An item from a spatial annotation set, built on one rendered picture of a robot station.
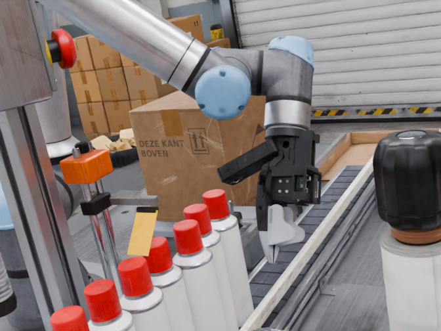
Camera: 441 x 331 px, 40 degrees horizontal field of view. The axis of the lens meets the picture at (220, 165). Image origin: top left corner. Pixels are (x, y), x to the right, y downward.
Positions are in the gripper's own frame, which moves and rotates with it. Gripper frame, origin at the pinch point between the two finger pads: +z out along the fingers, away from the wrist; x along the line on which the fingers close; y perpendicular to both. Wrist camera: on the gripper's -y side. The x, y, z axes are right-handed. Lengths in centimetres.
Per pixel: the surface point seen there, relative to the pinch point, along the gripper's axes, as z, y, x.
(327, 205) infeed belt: -11.5, -1.5, 31.3
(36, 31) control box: -18, 0, -52
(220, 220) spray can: -4.0, -0.1, -16.0
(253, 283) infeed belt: 4.7, -3.6, 3.0
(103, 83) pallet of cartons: -124, -260, 248
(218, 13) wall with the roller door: -230, -242, 376
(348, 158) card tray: -29, -10, 71
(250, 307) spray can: 7.8, 1.5, -8.1
